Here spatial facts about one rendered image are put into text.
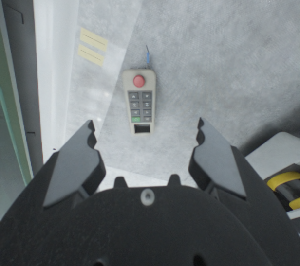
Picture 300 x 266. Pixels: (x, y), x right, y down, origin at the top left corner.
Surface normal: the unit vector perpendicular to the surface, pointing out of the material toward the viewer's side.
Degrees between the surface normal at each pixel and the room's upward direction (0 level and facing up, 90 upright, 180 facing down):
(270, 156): 90
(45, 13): 26
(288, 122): 0
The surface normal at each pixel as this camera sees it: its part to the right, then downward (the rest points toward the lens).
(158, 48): 0.04, 0.47
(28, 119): 0.42, 0.61
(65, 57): -0.47, 0.18
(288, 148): -0.91, -0.34
